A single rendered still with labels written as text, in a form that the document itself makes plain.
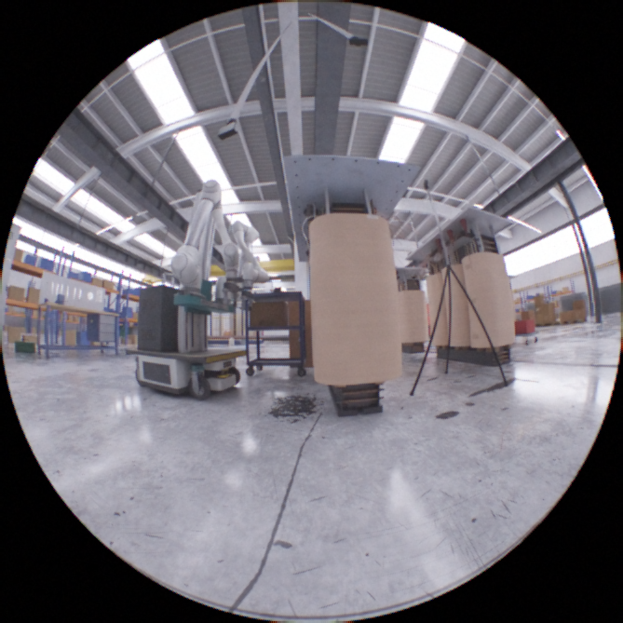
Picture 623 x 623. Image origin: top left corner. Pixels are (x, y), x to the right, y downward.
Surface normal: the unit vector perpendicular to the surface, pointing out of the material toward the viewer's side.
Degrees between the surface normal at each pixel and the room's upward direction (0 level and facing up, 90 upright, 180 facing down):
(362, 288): 90
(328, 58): 180
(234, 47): 174
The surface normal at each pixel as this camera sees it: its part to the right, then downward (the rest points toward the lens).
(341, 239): 0.00, -0.11
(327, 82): 0.04, 0.99
